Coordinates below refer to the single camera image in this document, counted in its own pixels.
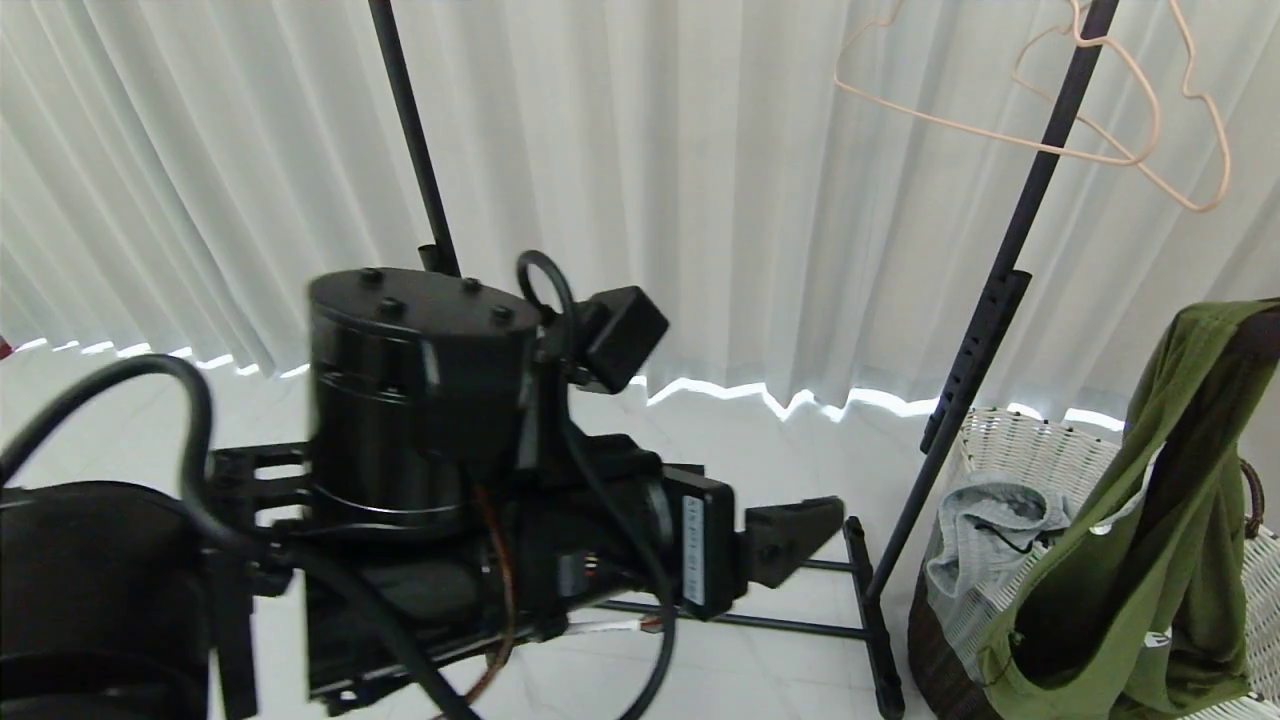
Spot green sleeveless shirt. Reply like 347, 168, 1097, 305
975, 297, 1280, 720

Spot white curtain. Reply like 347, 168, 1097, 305
0, 0, 1280, 426

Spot pink clothes hanger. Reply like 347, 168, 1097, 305
1012, 0, 1233, 213
833, 0, 1164, 168

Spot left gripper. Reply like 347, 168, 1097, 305
500, 435, 847, 641

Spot pale grey shorts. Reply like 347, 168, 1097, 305
925, 472, 1076, 601

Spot white laundry basket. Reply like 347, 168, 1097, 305
908, 405, 1280, 720

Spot black clothes rack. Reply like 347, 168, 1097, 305
367, 0, 1121, 720

